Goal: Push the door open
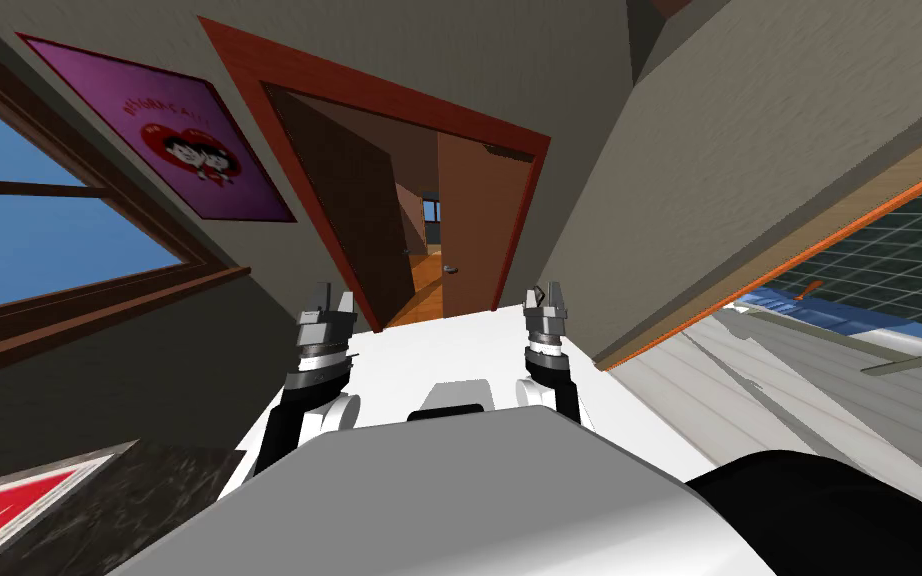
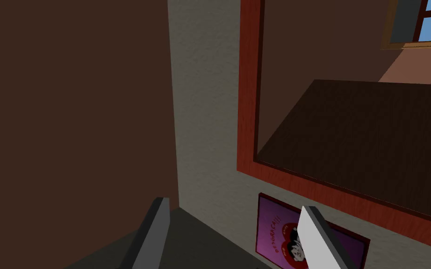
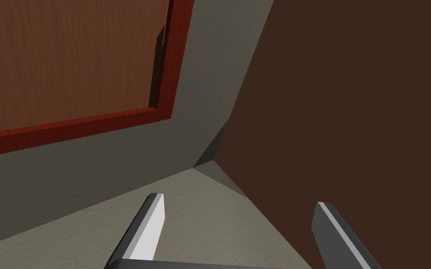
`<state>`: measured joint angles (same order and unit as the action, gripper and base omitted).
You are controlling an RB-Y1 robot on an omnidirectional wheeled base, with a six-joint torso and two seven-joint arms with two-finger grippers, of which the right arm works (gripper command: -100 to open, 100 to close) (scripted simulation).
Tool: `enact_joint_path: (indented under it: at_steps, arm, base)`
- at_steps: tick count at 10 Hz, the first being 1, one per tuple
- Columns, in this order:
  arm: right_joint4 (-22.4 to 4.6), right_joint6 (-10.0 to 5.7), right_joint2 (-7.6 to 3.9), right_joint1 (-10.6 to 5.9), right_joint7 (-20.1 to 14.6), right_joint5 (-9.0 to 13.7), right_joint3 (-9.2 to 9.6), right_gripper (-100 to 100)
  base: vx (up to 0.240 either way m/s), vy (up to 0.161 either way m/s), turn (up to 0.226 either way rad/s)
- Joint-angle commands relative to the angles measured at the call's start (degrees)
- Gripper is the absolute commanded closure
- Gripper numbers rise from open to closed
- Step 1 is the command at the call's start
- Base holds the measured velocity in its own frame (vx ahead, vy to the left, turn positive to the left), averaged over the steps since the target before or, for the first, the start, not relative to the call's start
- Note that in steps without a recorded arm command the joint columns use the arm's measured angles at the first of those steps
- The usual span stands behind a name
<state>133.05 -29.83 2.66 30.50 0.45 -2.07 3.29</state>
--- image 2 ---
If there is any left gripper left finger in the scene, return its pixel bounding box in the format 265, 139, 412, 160
119, 197, 171, 269

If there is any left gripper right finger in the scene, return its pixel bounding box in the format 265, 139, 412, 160
296, 205, 359, 269

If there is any purple framed wall picture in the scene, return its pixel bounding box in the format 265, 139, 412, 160
255, 192, 371, 269

